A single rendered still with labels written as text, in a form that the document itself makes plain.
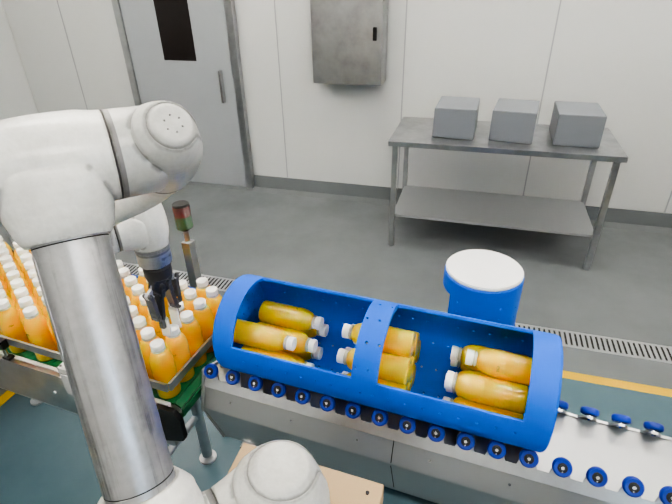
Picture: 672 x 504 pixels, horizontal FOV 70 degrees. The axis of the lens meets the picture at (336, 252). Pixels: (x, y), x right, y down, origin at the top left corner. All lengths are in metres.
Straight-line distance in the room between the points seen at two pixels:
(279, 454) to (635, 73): 4.12
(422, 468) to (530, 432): 0.33
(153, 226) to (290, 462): 0.71
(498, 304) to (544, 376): 0.63
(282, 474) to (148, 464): 0.20
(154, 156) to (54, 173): 0.12
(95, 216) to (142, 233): 0.57
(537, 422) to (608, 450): 0.33
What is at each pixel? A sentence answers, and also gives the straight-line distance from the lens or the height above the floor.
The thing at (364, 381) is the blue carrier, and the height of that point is 1.12.
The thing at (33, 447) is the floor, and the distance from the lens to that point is 2.95.
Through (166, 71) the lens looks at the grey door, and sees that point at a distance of 5.30.
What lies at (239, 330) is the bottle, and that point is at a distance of 1.39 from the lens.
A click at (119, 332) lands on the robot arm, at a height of 1.56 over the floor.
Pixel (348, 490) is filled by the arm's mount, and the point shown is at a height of 1.06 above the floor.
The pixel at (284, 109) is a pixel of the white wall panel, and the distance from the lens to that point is 4.83.
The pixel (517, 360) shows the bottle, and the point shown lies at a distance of 1.26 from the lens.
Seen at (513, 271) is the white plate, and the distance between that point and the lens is 1.86.
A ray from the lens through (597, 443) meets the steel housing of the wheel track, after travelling 1.50.
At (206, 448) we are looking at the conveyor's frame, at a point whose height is 0.09.
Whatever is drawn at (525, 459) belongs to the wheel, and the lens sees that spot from 1.35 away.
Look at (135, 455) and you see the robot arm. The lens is 0.77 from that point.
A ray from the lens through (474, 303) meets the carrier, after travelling 1.77.
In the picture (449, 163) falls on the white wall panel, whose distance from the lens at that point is 4.61.
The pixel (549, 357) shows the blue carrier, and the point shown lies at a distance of 1.21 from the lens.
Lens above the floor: 1.99
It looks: 30 degrees down
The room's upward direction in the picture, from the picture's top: 1 degrees counter-clockwise
